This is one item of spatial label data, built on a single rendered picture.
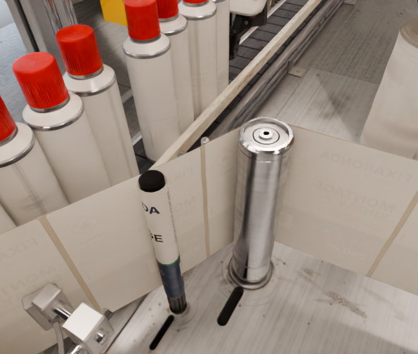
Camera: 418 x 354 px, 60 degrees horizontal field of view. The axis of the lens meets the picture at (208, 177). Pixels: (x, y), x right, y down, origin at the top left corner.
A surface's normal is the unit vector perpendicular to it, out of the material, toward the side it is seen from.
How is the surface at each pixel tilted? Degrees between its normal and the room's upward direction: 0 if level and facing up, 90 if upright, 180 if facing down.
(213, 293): 0
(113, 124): 90
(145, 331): 0
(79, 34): 2
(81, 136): 90
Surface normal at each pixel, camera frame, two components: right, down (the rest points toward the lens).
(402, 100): -0.79, 0.48
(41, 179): 0.94, 0.22
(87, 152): 0.83, 0.40
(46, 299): -0.03, -0.68
